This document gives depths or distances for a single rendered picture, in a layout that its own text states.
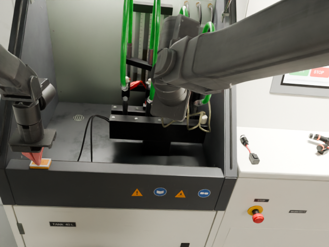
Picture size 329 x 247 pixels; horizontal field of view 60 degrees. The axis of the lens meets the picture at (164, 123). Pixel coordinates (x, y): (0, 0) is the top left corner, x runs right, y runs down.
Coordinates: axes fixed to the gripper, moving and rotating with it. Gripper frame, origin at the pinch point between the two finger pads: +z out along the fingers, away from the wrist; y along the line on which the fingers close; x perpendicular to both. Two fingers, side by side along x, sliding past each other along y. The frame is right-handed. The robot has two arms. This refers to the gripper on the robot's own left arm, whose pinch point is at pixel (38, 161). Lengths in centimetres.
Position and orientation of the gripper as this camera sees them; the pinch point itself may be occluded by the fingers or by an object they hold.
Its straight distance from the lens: 86.4
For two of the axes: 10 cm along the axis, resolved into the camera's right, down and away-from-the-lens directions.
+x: 0.6, 6.0, -8.0
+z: -1.0, 8.0, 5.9
